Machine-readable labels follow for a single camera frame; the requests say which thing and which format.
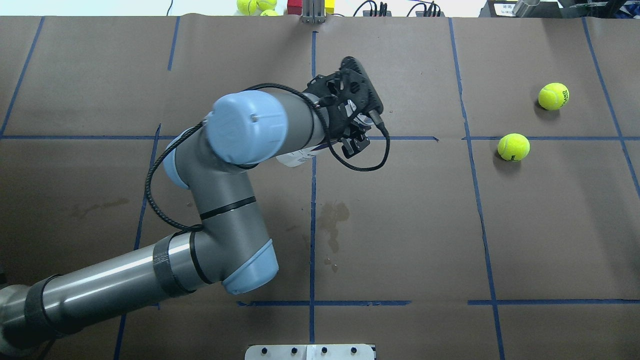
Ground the black connector box far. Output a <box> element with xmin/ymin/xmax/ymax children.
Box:
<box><xmin>353</xmin><ymin>0</ymin><xmax>393</xmax><ymax>18</ymax></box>

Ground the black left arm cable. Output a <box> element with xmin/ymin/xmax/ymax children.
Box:
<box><xmin>144</xmin><ymin>82</ymin><xmax>391</xmax><ymax>233</ymax></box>

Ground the red toy cube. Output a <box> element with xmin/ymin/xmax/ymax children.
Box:
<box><xmin>286</xmin><ymin>0</ymin><xmax>303</xmax><ymax>16</ymax></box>

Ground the tennis ball with black logo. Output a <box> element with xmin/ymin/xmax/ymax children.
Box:
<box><xmin>537</xmin><ymin>82</ymin><xmax>570</xmax><ymax>111</ymax></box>

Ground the white pedestal column with base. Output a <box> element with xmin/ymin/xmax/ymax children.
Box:
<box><xmin>244</xmin><ymin>343</ymin><xmax>377</xmax><ymax>360</ymax></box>

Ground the tennis ball near tape cross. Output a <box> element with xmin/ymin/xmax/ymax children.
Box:
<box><xmin>497</xmin><ymin>133</ymin><xmax>531</xmax><ymax>162</ymax></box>

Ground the silver metal cylinder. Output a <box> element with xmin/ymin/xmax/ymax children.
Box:
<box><xmin>512</xmin><ymin>0</ymin><xmax>541</xmax><ymax>18</ymax></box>

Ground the black connector box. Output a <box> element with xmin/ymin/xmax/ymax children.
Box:
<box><xmin>353</xmin><ymin>0</ymin><xmax>393</xmax><ymax>18</ymax></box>
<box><xmin>411</xmin><ymin>1</ymin><xmax>444</xmax><ymax>18</ymax></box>

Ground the spare tennis ball on desk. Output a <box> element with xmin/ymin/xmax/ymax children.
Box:
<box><xmin>260</xmin><ymin>9</ymin><xmax>279</xmax><ymax>17</ymax></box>

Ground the aluminium frame post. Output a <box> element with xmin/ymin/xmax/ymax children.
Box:
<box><xmin>301</xmin><ymin>0</ymin><xmax>327</xmax><ymax>24</ymax></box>

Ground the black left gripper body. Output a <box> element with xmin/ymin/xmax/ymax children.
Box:
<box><xmin>320</xmin><ymin>97</ymin><xmax>368</xmax><ymax>146</ymax></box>

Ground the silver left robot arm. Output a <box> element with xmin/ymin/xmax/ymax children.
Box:
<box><xmin>1</xmin><ymin>83</ymin><xmax>388</xmax><ymax>358</ymax></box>

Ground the white tennis ball can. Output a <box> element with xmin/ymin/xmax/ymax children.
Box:
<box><xmin>275</xmin><ymin>143</ymin><xmax>329</xmax><ymax>167</ymax></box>

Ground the yellow toy cube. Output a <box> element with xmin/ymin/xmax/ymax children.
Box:
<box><xmin>324</xmin><ymin>0</ymin><xmax>336</xmax><ymax>14</ymax></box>

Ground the black connector box near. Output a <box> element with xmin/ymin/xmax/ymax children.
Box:
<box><xmin>411</xmin><ymin>1</ymin><xmax>444</xmax><ymax>18</ymax></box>

